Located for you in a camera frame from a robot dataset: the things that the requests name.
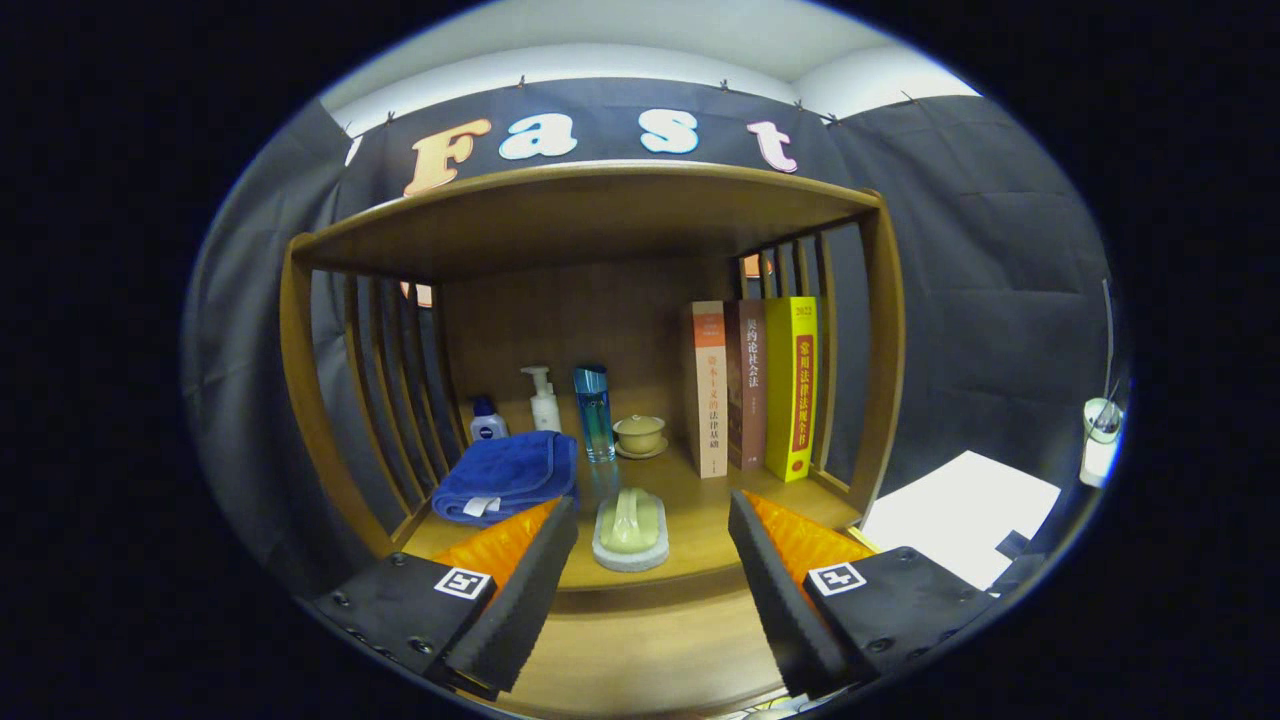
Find white pump bottle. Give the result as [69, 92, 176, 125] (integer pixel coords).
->
[520, 365, 562, 434]

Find brown book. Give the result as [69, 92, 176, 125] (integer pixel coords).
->
[724, 300, 769, 472]

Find folded blue towel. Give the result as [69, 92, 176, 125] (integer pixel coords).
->
[432, 430, 581, 528]

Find beige lidded teacup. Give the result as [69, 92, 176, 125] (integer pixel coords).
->
[612, 414, 669, 460]

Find yellow book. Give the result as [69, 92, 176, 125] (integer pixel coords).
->
[764, 296, 819, 483]

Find wooden cabinet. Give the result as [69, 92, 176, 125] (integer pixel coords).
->
[280, 160, 906, 561]

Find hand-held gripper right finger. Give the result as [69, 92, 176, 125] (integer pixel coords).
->
[727, 490, 996, 699]

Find orange and white book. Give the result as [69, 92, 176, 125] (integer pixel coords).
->
[686, 301, 729, 479]

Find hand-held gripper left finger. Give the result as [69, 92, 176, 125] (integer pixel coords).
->
[315, 497, 581, 701]

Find wooden drawer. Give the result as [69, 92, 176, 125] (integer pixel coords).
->
[490, 585, 801, 719]

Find white cup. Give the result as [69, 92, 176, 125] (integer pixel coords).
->
[1080, 397, 1126, 489]

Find tall blue glass bottle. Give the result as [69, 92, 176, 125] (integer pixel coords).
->
[573, 365, 617, 464]

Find green-handled scrubbing brush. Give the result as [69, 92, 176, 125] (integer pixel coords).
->
[592, 487, 670, 573]

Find black backdrop cloth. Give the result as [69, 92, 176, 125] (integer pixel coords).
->
[185, 78, 1126, 601]

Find small blue-capped lotion bottle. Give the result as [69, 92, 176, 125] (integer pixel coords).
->
[469, 396, 509, 443]

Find white table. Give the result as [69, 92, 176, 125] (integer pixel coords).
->
[860, 450, 1061, 591]

